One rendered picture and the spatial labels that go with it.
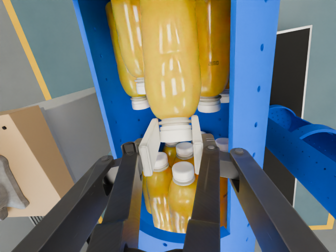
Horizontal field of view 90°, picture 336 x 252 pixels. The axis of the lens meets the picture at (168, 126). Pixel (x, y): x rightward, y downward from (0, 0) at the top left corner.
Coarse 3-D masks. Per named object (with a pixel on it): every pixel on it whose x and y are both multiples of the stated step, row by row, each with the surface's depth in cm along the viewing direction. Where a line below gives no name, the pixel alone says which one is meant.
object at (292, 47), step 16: (288, 32) 105; (304, 32) 104; (288, 48) 108; (304, 48) 107; (288, 64) 111; (304, 64) 110; (272, 80) 115; (288, 80) 114; (304, 80) 114; (272, 96) 119; (288, 96) 118; (304, 96) 117; (272, 160) 137; (272, 176) 142; (288, 176) 141; (288, 192) 147
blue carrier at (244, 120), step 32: (96, 0) 29; (256, 0) 15; (96, 32) 29; (256, 32) 16; (96, 64) 29; (256, 64) 17; (128, 96) 38; (256, 96) 19; (128, 128) 39; (224, 128) 41; (256, 128) 21; (256, 160) 23
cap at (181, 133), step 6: (162, 126) 19; (168, 126) 19; (174, 126) 18; (180, 126) 18; (186, 126) 19; (162, 132) 19; (168, 132) 18; (174, 132) 18; (180, 132) 18; (186, 132) 19; (162, 138) 19; (168, 138) 18; (174, 138) 18; (180, 138) 18; (186, 138) 18
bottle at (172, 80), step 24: (144, 0) 19; (168, 0) 18; (192, 0) 19; (144, 24) 19; (168, 24) 17; (192, 24) 18; (144, 48) 19; (168, 48) 17; (192, 48) 18; (144, 72) 19; (168, 72) 17; (192, 72) 18; (168, 96) 17; (192, 96) 18; (168, 120) 18
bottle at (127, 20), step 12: (120, 0) 22; (132, 0) 22; (120, 12) 23; (132, 12) 23; (120, 24) 24; (132, 24) 23; (120, 36) 25; (132, 36) 24; (120, 48) 26; (132, 48) 24; (132, 60) 25; (132, 72) 27
